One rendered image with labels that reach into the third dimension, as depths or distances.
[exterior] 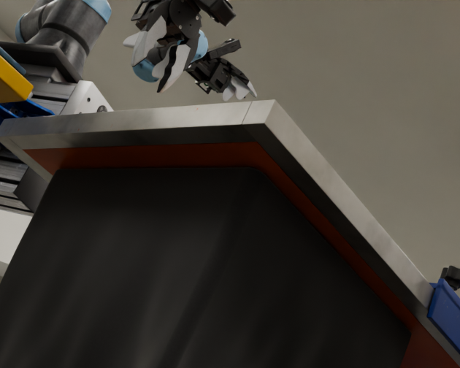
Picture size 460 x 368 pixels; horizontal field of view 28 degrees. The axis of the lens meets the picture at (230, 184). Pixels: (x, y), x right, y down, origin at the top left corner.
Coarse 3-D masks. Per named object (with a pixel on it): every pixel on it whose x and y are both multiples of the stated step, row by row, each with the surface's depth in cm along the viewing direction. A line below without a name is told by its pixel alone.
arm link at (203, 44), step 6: (204, 36) 220; (174, 42) 218; (204, 42) 219; (162, 48) 222; (168, 48) 220; (198, 48) 217; (204, 48) 219; (162, 54) 222; (198, 54) 217; (204, 54) 219; (162, 60) 223; (192, 60) 219
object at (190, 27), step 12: (144, 0) 146; (156, 0) 144; (180, 0) 142; (192, 0) 143; (144, 12) 144; (168, 12) 140; (180, 12) 142; (192, 12) 144; (144, 24) 144; (168, 24) 140; (180, 24) 142; (192, 24) 144; (168, 36) 145; (180, 36) 142; (192, 36) 144
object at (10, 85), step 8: (0, 56) 125; (0, 64) 125; (8, 64) 126; (0, 72) 125; (8, 72) 126; (16, 72) 127; (0, 80) 126; (8, 80) 126; (16, 80) 127; (24, 80) 128; (0, 88) 128; (8, 88) 127; (16, 88) 127; (24, 88) 128; (32, 88) 129; (0, 96) 130; (8, 96) 129; (16, 96) 128; (24, 96) 128
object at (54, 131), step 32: (0, 128) 152; (32, 128) 146; (64, 128) 140; (96, 128) 135; (128, 128) 130; (160, 128) 125; (192, 128) 121; (224, 128) 118; (256, 128) 115; (288, 128) 116; (32, 160) 154; (288, 160) 118; (320, 160) 121; (320, 192) 123; (352, 192) 127; (352, 224) 127; (384, 256) 133; (416, 288) 140; (448, 352) 154
